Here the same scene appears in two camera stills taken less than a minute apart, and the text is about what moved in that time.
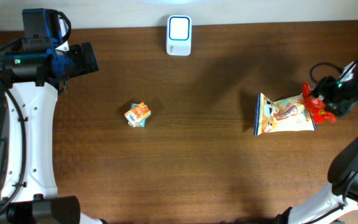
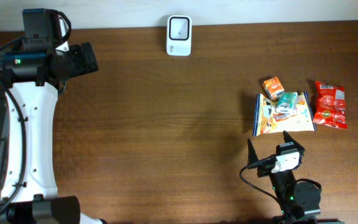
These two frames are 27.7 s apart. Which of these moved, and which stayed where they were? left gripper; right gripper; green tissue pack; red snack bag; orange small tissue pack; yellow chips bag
Moved: green tissue pack; right gripper; orange small tissue pack; red snack bag
Stayed: yellow chips bag; left gripper
